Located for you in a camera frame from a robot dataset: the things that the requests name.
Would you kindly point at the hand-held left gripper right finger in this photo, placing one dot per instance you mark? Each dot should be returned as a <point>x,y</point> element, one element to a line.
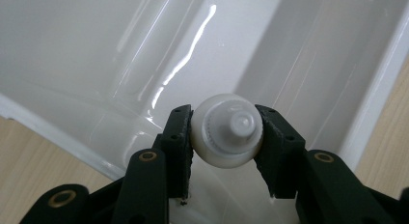
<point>283,159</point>

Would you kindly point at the white plastic storage box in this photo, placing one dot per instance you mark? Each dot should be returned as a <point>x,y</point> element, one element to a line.
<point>96,40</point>

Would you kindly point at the small white dropper bottle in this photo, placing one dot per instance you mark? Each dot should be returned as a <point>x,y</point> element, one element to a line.
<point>226,134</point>

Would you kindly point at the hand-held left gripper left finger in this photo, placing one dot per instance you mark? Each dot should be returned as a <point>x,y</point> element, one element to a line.
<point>175,153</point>

